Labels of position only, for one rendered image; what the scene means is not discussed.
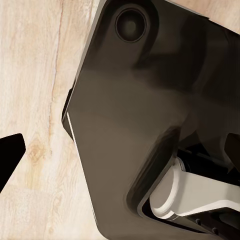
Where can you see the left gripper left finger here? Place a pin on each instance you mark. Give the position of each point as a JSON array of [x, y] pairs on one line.
[[12, 149]]

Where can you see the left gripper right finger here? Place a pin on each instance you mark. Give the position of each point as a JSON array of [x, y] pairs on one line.
[[232, 149]]

